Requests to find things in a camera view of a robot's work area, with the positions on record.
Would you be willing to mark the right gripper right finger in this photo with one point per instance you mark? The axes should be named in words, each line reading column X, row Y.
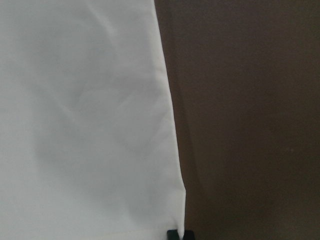
column 188, row 235

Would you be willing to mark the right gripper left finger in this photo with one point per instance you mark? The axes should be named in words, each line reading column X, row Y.
column 172, row 234

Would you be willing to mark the cream long-sleeve cat shirt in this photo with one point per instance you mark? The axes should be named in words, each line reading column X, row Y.
column 88, row 145

